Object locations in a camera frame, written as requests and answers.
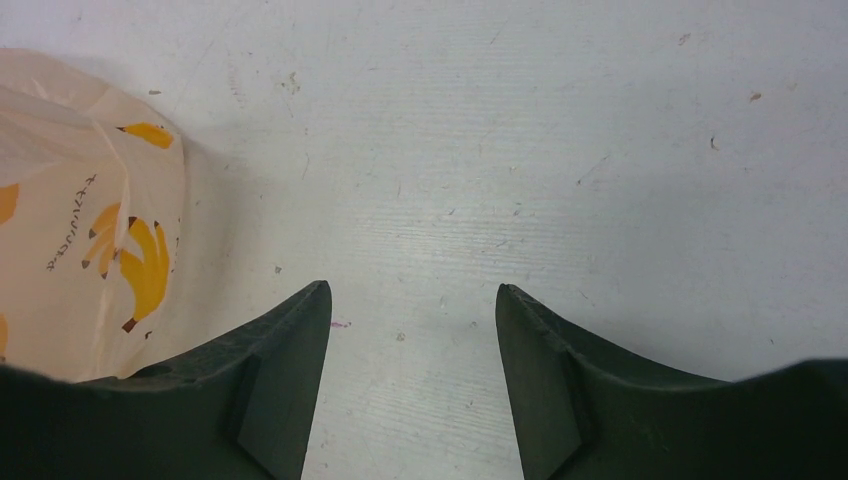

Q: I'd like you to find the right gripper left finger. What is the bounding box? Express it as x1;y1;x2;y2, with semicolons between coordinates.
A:
1;280;332;479

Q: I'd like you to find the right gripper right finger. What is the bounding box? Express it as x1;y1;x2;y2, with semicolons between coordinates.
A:
495;284;847;479

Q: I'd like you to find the orange plastic bag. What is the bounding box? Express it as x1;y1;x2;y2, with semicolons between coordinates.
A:
1;48;187;382

